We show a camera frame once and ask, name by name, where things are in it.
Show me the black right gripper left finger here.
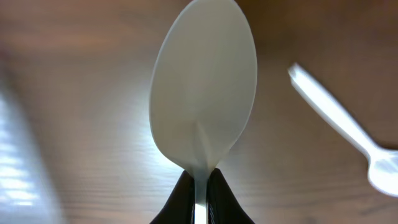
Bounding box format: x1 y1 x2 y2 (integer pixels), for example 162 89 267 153
150 171 195 224

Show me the clear plastic basket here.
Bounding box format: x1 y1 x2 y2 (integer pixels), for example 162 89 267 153
1 62 67 224

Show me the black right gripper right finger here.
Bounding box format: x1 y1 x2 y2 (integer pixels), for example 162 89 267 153
206 168 254 224

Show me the white plastic spoon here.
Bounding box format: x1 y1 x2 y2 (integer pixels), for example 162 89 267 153
149 0 257 223
288 63 397 197

